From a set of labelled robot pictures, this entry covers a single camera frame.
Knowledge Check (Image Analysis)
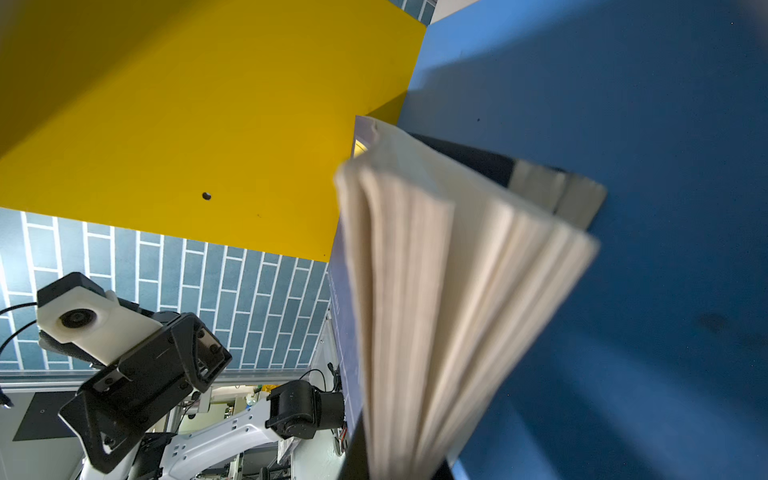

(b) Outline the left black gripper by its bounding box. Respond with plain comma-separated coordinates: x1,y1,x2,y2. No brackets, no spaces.
59,314,232,474

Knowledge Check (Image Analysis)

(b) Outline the navy book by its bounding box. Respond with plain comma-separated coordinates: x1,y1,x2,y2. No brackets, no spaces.
334,116,600,479
414,134,607,230

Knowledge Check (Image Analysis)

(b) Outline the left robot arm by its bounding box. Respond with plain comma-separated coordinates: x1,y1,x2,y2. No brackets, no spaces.
59,312,345,479

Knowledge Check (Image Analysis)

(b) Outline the yellow pink blue bookshelf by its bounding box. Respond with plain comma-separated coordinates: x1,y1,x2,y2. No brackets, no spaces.
1,1,767,479

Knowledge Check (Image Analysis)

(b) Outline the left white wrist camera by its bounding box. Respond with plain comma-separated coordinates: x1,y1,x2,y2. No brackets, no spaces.
36,272,162,365

